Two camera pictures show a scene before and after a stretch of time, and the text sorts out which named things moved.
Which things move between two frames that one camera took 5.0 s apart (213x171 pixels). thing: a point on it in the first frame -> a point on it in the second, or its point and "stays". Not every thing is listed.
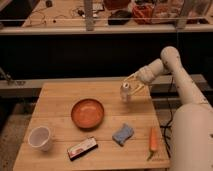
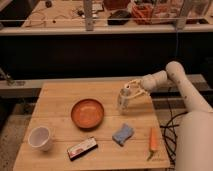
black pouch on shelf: [119, 17] stays
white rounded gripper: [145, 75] -> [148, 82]
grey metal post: [89, 19] stays
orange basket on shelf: [143, 14] stays
